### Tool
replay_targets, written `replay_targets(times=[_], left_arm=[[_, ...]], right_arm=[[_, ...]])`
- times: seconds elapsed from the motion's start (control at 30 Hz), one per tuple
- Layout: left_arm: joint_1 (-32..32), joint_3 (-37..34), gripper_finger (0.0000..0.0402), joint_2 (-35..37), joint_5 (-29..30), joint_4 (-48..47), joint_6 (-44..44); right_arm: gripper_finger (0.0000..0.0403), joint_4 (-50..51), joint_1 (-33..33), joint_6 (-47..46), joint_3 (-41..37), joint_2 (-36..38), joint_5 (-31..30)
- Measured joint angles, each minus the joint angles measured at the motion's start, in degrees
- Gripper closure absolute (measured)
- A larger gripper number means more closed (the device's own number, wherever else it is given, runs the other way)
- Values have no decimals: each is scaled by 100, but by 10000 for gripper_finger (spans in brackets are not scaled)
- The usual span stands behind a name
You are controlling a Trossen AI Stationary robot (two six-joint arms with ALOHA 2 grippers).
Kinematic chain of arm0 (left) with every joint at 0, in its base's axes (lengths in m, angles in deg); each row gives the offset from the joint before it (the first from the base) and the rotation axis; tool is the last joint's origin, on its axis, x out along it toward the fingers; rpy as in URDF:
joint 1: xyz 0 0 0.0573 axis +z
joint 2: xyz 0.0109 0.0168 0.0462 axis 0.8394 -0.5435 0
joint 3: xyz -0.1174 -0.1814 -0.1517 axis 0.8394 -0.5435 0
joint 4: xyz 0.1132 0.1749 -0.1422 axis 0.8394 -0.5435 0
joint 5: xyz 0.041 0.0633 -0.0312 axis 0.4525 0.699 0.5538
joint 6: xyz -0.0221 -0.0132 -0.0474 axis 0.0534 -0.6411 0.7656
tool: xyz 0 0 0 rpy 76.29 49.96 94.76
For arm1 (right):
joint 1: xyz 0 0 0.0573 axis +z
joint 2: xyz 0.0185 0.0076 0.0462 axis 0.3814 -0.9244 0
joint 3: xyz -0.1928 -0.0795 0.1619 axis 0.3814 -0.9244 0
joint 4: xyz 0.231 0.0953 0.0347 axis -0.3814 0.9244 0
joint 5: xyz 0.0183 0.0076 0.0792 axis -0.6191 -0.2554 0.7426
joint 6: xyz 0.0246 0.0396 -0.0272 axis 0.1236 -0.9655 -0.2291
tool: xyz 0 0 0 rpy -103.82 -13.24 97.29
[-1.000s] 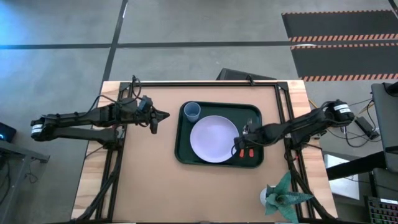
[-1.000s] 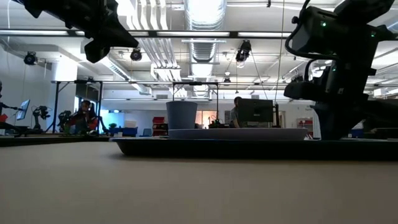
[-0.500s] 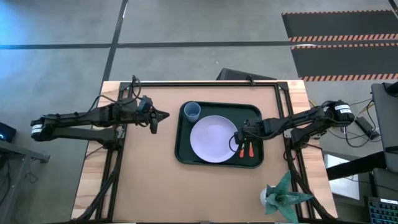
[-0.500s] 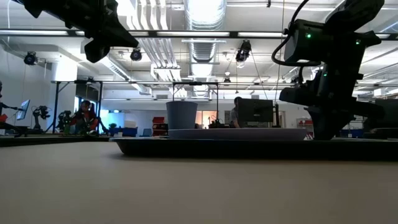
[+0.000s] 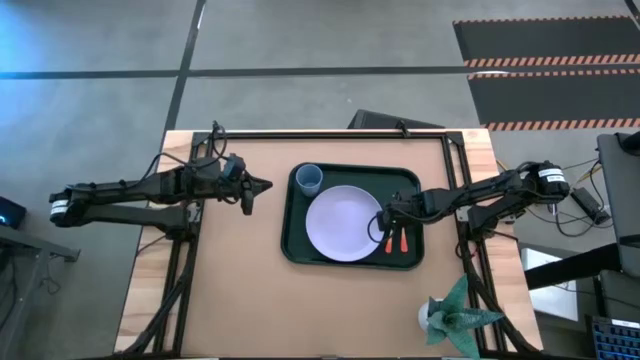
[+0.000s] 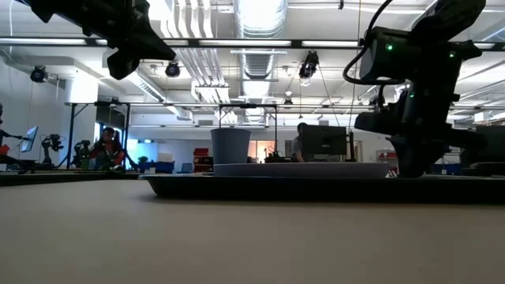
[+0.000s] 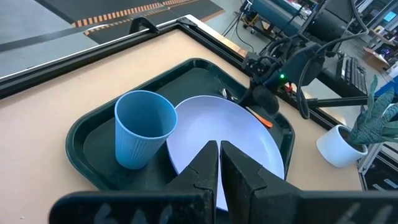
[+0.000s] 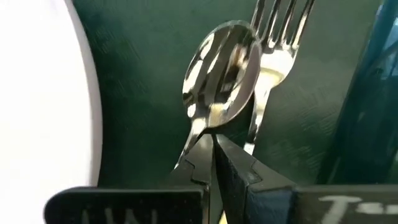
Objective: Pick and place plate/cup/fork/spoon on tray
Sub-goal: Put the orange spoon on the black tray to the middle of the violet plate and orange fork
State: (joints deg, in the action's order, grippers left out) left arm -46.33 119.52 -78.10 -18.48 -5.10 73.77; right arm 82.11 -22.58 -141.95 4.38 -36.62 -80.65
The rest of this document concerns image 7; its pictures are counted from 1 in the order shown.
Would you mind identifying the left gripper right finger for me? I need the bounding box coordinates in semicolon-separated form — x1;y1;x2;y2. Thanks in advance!
220;140;303;224

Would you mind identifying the black table frame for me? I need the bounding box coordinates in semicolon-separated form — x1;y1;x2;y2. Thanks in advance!
0;14;346;131

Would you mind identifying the grey-blue cart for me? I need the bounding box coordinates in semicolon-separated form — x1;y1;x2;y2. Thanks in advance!
247;0;312;35

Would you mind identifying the lavender round plate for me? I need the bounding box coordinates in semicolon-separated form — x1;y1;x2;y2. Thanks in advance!
165;95;285;212

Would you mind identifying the black orange-striped floor mat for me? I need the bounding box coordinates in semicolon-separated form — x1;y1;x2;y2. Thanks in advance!
34;0;187;29
83;0;225;45

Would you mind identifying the black keyboard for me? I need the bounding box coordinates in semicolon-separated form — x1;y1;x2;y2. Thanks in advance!
340;53;370;95

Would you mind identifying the dark green serving tray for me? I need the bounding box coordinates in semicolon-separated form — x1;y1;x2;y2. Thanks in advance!
65;57;295;191

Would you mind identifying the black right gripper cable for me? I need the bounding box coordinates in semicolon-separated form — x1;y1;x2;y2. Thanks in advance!
296;27;371;121

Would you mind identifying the blue ribbed cup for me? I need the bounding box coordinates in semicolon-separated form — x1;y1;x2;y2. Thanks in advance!
114;90;179;170

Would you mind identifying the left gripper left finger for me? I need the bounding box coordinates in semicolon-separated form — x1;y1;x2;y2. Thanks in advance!
164;139;219;197

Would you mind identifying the artificial plant in white pot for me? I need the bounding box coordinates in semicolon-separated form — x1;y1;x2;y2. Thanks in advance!
316;74;398;169

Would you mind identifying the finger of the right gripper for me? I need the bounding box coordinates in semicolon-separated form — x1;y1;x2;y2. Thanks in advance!
239;86;264;108
261;86;280;114

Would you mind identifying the fork with orange handle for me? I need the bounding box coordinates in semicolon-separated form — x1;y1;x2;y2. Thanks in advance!
219;88;274;129

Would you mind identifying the black cart beam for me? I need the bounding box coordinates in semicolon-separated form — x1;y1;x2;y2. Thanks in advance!
306;95;398;109

